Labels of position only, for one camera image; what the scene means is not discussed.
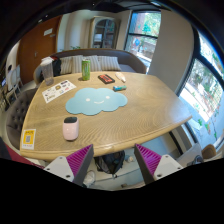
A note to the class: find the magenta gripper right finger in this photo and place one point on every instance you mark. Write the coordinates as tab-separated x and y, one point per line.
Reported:
154	166

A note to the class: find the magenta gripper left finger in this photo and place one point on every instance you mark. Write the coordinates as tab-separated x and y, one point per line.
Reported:
73	167

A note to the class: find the pink computer mouse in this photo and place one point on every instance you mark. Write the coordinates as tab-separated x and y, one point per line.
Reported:
70	128

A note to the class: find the blue cloud mouse pad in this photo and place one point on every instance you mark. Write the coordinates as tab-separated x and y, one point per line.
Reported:
91	101

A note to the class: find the black backpack under table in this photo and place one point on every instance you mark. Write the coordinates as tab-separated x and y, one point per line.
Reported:
110	163

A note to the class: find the yellow QR code sticker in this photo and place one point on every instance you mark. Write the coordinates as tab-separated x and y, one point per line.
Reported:
28	139

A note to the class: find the brown round stool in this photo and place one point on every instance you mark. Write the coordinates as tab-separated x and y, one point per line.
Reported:
209	151

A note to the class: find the white sticker sheet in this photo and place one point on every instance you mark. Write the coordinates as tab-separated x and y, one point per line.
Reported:
57	90

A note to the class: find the teal small tube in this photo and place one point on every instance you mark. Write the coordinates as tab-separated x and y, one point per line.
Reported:
119	88

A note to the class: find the grey tufted chair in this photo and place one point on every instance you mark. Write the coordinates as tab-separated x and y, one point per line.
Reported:
16	116

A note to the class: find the black red rectangular case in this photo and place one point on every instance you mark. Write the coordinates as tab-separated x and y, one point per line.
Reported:
106	79

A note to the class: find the white oblong remote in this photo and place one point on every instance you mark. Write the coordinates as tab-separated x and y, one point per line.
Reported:
120	76

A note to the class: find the striped cushion left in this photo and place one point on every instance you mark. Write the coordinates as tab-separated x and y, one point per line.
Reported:
66	65

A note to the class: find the striped cushion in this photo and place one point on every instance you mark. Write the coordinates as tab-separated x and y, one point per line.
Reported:
77	63
109	63
66	65

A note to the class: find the striped cushion middle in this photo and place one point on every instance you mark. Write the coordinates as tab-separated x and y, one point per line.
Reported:
77	63

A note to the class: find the green drink can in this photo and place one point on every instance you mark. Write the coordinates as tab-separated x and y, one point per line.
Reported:
86	69

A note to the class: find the dark clothing on sofa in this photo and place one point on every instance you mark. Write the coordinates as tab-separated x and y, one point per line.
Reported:
56	67

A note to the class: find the grey curved sofa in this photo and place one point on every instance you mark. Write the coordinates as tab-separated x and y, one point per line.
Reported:
127	61

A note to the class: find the striped cushion right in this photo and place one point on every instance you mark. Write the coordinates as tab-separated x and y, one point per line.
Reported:
109	63

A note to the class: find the wooden door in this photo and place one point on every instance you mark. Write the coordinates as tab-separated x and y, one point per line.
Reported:
36	44

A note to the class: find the glass display cabinet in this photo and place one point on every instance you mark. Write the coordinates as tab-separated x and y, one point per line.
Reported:
103	32

